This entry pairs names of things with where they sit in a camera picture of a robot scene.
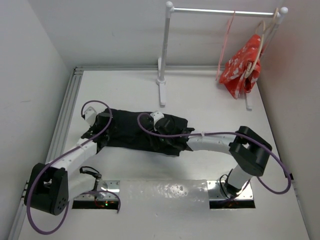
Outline black trousers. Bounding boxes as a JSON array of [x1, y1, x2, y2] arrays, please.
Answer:
[[93, 109, 195, 156]]

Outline pink wire hanger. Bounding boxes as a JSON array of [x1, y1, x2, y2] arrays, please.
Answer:
[[215, 11, 236, 81]]

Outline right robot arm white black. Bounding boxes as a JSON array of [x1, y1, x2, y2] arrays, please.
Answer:
[[152, 112, 272, 197]]

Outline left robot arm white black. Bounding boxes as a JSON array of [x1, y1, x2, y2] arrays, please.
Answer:
[[24, 112, 112, 216]]

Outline wooden hanger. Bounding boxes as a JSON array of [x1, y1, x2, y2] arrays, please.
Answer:
[[241, 7, 280, 78]]

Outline red patterned cloth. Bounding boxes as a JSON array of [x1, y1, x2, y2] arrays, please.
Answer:
[[218, 34, 261, 99]]

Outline white clothes rack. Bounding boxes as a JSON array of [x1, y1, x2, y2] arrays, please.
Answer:
[[156, 1, 289, 108]]

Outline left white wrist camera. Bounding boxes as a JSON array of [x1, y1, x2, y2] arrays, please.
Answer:
[[83, 106, 98, 127]]

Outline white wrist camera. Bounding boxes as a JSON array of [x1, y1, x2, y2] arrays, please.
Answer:
[[150, 110, 165, 131], [83, 106, 98, 127]]

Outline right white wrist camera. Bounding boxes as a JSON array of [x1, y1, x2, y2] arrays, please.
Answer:
[[150, 110, 165, 131]]

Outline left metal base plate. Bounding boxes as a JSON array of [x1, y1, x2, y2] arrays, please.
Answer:
[[74, 180, 120, 201]]

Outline metal base plate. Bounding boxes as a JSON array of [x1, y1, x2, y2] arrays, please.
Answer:
[[206, 180, 254, 201], [74, 180, 120, 201]]

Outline aluminium frame rail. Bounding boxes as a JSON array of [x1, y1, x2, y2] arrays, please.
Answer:
[[7, 65, 217, 240]]

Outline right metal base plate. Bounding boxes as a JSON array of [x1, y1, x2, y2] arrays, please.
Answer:
[[206, 180, 254, 201]]

